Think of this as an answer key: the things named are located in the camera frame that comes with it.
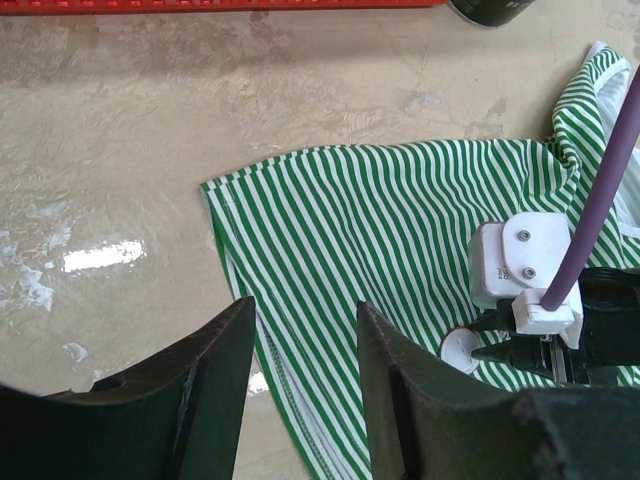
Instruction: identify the green white striped garment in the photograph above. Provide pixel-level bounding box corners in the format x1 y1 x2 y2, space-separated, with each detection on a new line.
202 43 631 479

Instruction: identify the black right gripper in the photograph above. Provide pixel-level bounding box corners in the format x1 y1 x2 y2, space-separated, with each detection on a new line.
357 267 639 479

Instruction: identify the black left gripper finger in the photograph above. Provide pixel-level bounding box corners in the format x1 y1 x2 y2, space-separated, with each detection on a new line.
1 297 256 479

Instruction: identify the red plastic shopping basket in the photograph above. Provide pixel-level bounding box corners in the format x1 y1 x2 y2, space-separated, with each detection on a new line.
1 0 446 16

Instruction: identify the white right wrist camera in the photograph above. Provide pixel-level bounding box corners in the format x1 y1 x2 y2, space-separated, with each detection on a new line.
469 212 584 350

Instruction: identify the black wrapped toilet roll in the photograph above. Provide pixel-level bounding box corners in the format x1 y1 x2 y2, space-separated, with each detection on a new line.
448 0 534 28

